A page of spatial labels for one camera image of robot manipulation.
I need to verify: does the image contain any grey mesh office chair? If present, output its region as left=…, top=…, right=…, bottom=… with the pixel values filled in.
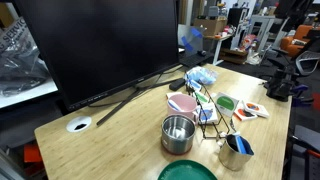
left=294, top=49, right=320, bottom=78

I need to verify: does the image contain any pink cup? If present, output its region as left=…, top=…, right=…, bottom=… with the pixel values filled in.
left=166, top=93, right=200, bottom=123

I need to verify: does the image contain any round steel container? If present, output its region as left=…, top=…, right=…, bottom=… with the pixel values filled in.
left=161, top=114, right=197, bottom=156

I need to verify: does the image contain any green plate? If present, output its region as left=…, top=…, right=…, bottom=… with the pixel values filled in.
left=157, top=159, right=218, bottom=180

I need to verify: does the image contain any clear bin with blue tape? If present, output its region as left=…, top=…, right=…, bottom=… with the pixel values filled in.
left=177, top=24, right=207, bottom=54

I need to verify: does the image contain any blue clamp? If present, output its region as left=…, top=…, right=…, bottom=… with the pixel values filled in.
left=290, top=83, right=314, bottom=108

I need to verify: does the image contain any small white tube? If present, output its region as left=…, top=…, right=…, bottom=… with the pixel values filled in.
left=167, top=99, right=184, bottom=113

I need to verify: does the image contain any white booklet with blue circle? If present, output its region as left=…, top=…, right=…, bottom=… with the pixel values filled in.
left=198, top=102, right=220, bottom=126

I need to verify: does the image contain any blue white stick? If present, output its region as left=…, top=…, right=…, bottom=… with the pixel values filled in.
left=232, top=131, right=249, bottom=155

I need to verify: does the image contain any grey plastic bag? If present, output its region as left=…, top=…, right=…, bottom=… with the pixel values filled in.
left=0, top=31, right=51, bottom=98

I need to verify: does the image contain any blue and white packet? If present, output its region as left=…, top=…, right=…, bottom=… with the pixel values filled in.
left=187, top=79, right=203, bottom=93

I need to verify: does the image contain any printed service sign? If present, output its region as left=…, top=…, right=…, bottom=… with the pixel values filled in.
left=0, top=16, right=29, bottom=51

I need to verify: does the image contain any black wire rack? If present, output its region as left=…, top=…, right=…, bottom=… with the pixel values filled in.
left=184, top=78, right=236, bottom=141

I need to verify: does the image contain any black stool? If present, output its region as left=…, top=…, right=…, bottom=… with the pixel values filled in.
left=286, top=124, right=320, bottom=180

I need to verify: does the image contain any white cable grommet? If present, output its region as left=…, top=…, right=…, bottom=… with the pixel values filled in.
left=65, top=115, right=93, bottom=134

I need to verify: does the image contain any large black monitor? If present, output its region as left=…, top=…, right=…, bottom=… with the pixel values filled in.
left=14, top=0, right=181, bottom=112

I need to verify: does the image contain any black keyboard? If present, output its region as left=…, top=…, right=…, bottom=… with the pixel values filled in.
left=179, top=52, right=215, bottom=69

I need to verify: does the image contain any orange box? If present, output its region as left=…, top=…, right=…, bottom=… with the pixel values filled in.
left=23, top=143, right=44, bottom=164

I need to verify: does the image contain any white metal table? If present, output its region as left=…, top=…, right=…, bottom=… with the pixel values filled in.
left=248, top=14, right=288, bottom=51

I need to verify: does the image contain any black cabinet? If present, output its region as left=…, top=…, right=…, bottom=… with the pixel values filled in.
left=227, top=7, right=250, bottom=29

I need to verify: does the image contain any orange armchair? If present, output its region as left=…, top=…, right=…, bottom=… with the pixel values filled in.
left=279, top=24, right=316, bottom=58

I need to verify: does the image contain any white card orange blue circle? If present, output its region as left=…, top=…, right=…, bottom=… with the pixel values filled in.
left=242, top=100, right=270, bottom=119

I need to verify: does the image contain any low wooden shelf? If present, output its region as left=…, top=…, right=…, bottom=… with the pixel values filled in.
left=219, top=47, right=249, bottom=65

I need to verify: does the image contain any white card with green print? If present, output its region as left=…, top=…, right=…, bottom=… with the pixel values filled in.
left=194, top=91, right=210, bottom=105

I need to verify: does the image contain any clear bag of blue-white packets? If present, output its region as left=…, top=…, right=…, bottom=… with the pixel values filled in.
left=184, top=65, right=219, bottom=86

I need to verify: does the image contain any white desk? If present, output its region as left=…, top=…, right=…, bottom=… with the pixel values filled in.
left=203, top=33, right=234, bottom=67

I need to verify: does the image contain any black power brick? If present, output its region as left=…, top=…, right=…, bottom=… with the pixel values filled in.
left=168, top=78, right=186, bottom=92

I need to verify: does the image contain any black monitor stand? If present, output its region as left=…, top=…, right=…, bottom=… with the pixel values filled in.
left=96, top=78, right=186, bottom=127

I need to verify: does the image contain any silver pitcher cup with handle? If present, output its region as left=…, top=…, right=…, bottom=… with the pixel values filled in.
left=218, top=133, right=255, bottom=172

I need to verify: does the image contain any white side table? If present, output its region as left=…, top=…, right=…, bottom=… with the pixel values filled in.
left=0, top=77, right=59, bottom=110

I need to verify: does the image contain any cardboard box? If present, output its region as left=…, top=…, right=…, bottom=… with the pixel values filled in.
left=193, top=17, right=228, bottom=37

